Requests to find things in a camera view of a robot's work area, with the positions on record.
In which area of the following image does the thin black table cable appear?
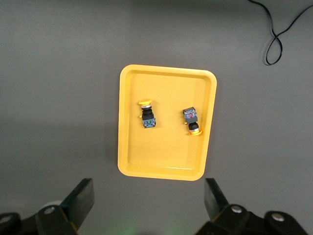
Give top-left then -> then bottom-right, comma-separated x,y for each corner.
248,0 -> 313,66

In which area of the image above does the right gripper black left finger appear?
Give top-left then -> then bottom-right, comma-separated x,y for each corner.
0,178 -> 95,235

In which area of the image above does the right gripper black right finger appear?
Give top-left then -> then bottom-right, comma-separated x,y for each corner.
195,177 -> 309,235

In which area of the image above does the yellow plastic tray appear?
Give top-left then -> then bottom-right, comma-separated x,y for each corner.
116,64 -> 218,182

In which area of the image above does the yellow mushroom push button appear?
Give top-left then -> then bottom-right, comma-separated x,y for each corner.
181,106 -> 203,136
137,99 -> 157,129

